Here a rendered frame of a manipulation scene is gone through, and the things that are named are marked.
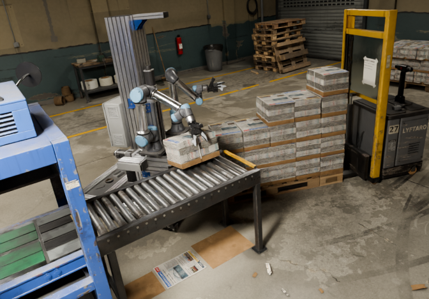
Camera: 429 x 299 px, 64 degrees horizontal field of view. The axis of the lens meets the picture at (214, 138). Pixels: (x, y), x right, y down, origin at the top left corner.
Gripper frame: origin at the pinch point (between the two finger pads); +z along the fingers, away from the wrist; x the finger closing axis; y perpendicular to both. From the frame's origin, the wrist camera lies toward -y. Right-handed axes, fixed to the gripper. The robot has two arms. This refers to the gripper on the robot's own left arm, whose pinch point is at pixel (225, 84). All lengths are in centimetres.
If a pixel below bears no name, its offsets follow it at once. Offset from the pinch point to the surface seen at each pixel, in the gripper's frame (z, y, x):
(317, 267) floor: 51, 102, 164
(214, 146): -21, 18, 95
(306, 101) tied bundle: 79, 14, 34
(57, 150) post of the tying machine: -100, -55, 202
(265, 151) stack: 34, 61, 47
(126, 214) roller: -88, 22, 164
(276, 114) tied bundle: 46, 23, 39
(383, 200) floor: 150, 112, 87
